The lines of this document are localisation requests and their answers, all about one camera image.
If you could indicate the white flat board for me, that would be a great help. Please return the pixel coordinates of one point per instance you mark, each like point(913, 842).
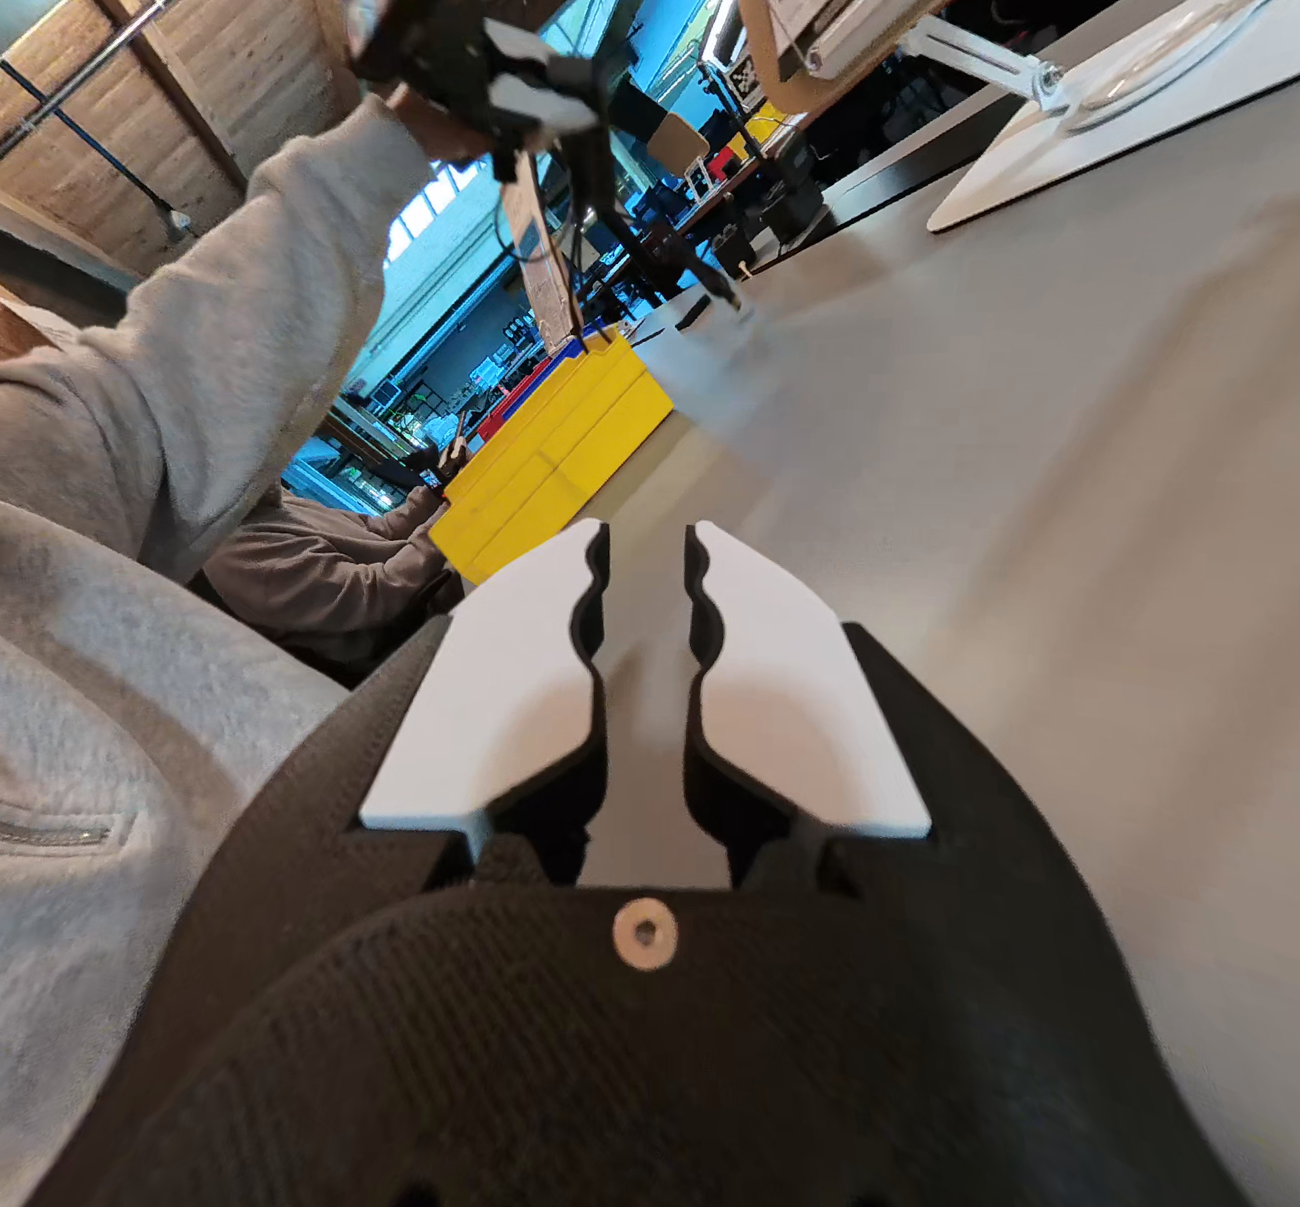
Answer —
point(1116, 140)

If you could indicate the person's left forearm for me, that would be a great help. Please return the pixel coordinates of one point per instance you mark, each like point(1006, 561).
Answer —
point(202, 312)

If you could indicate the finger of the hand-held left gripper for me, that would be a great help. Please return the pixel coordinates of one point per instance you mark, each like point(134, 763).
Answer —
point(538, 105)
point(518, 39)

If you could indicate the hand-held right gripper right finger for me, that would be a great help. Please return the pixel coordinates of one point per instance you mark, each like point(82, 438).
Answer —
point(802, 698)

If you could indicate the cardboard strip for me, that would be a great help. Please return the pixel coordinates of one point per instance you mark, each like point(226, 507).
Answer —
point(548, 282)

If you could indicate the yellow storage bin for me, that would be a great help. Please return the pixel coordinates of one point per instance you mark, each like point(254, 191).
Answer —
point(548, 475)

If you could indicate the person's left hand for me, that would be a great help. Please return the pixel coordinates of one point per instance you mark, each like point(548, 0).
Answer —
point(436, 133)

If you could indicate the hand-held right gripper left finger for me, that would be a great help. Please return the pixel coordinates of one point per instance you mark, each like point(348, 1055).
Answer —
point(486, 698)

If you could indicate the person's grey sweatshirt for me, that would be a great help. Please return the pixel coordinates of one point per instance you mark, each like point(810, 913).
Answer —
point(101, 769)

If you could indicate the red storage bin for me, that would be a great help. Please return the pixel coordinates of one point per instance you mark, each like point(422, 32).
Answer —
point(503, 419)

